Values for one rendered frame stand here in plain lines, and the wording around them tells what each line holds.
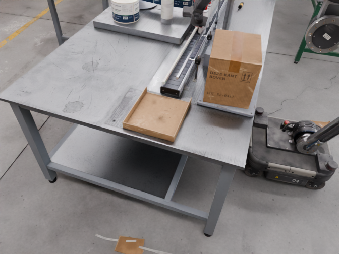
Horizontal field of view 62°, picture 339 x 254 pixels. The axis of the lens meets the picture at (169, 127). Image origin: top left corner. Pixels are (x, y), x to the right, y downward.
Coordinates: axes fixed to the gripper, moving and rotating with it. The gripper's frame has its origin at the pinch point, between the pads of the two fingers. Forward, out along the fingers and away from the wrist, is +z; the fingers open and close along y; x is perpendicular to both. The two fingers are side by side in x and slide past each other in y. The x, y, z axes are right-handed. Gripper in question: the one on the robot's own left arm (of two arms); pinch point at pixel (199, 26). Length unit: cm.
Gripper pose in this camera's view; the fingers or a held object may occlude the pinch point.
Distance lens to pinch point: 203.5
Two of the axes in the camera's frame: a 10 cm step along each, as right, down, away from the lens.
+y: -9.5, -2.7, 1.6
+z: 1.3, 1.1, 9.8
